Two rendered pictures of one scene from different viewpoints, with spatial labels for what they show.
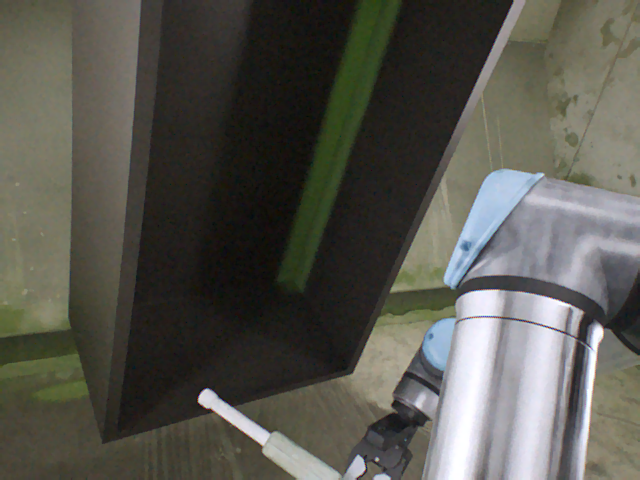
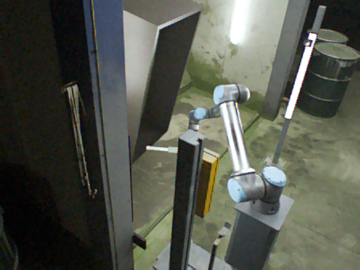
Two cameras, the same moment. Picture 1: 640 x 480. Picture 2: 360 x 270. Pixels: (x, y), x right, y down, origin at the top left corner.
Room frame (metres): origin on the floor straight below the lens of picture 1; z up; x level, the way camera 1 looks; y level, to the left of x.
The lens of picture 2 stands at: (-0.94, 0.90, 2.16)
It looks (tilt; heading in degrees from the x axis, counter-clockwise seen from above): 36 degrees down; 331
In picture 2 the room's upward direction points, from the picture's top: 5 degrees clockwise
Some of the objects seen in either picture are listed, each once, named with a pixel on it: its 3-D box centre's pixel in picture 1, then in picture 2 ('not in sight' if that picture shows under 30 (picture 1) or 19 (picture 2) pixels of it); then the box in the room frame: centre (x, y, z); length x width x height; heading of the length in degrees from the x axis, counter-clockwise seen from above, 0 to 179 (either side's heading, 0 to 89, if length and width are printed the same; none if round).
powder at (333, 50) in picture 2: not in sight; (336, 51); (1.57, -2.63, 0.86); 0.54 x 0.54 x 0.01
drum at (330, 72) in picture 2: not in sight; (325, 81); (1.57, -2.63, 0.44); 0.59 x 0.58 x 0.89; 134
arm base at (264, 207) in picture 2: not in sight; (267, 198); (0.02, -0.29, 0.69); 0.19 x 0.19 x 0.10
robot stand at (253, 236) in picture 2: not in sight; (255, 234); (0.02, -0.29, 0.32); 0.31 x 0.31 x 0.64; 29
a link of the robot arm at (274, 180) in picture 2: not in sight; (270, 183); (0.02, -0.28, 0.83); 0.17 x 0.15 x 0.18; 81
